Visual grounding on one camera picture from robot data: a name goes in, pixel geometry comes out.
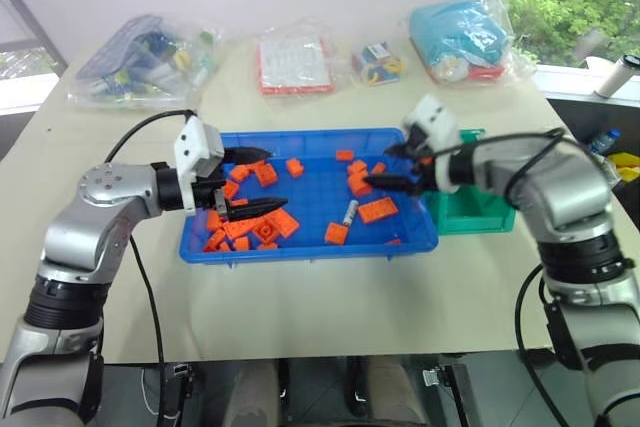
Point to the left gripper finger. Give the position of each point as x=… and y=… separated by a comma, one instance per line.
x=247, y=153
x=255, y=208

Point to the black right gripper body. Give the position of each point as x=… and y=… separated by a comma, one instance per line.
x=424, y=174

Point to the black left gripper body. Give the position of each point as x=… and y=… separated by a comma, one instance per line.
x=205, y=192

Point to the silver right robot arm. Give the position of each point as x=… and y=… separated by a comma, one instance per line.
x=565, y=197

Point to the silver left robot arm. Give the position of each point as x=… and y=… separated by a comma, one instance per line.
x=90, y=227

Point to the blue plastic bin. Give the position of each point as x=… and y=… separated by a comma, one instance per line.
x=310, y=207

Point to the green plastic bin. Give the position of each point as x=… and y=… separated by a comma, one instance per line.
x=475, y=212

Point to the large orange toy brick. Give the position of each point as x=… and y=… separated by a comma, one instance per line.
x=378, y=210
x=282, y=222

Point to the silver cylindrical battery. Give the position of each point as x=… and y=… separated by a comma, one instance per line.
x=350, y=213

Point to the small bag of colourful toys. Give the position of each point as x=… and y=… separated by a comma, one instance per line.
x=378, y=63

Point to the bagged red and white box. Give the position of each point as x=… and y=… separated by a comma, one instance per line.
x=295, y=64

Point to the plastic bag with teal cloth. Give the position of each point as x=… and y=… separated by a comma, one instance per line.
x=460, y=37

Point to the plastic bag with blue basket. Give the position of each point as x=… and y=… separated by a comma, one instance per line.
x=145, y=62

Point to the black side table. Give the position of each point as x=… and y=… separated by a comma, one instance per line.
x=580, y=117

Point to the clear water bottle blue cap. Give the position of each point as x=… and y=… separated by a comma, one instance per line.
x=605, y=142

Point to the yellow plastic object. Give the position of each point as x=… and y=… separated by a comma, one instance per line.
x=625, y=166

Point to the white cylinder with black cap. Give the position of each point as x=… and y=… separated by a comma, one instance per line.
x=617, y=76

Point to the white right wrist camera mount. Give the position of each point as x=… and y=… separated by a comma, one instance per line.
x=435, y=119

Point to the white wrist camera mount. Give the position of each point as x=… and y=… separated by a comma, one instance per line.
x=435, y=119
x=192, y=142

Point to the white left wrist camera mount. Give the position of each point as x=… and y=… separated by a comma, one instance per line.
x=192, y=142

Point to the black centre post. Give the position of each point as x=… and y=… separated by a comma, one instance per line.
x=357, y=387

